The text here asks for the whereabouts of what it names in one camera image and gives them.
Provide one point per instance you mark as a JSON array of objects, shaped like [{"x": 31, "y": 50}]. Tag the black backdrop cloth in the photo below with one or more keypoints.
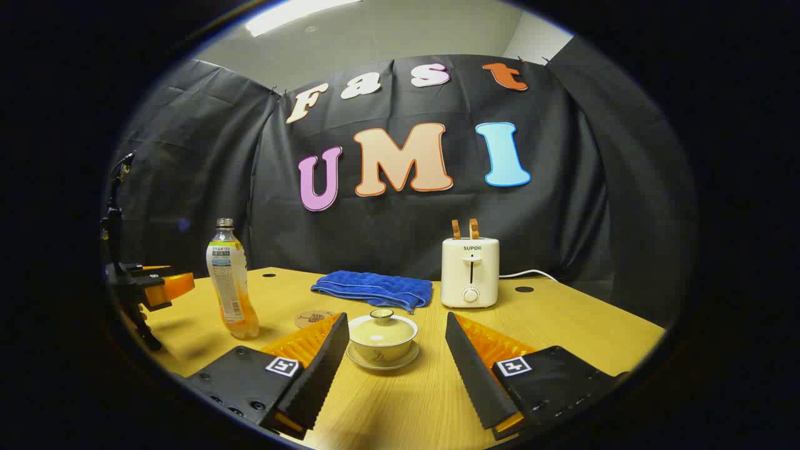
[{"x": 400, "y": 225}]

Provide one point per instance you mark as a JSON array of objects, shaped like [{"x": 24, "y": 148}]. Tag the cream ceramic teacup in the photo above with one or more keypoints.
[{"x": 381, "y": 353}]

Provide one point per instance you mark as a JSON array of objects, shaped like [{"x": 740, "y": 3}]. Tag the toast slice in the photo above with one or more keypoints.
[
  {"x": 457, "y": 230},
  {"x": 474, "y": 229}
]

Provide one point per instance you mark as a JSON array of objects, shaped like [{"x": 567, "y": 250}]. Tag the cream toaster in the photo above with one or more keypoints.
[{"x": 470, "y": 269}]

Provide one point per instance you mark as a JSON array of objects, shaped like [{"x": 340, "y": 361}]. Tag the round cork coaster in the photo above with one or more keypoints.
[{"x": 309, "y": 319}]

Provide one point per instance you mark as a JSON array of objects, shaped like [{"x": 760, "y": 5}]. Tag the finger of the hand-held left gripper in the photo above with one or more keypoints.
[
  {"x": 150, "y": 269},
  {"x": 172, "y": 287}
]

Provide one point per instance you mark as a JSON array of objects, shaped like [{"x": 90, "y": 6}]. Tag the cream ceramic saucer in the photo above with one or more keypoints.
[{"x": 382, "y": 367}]

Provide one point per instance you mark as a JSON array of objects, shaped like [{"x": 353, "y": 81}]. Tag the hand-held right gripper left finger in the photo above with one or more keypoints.
[{"x": 320, "y": 375}]

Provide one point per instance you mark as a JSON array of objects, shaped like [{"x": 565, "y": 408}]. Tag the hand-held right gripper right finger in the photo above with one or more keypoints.
[{"x": 475, "y": 375}]

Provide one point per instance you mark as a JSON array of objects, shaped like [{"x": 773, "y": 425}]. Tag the folded blue towel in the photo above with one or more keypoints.
[{"x": 375, "y": 289}]

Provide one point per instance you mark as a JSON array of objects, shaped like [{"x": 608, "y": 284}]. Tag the cream teacup lid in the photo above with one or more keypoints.
[{"x": 382, "y": 331}]

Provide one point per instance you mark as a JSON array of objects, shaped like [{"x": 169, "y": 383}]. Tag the clear orange-drink water bottle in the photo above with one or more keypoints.
[{"x": 228, "y": 275}]

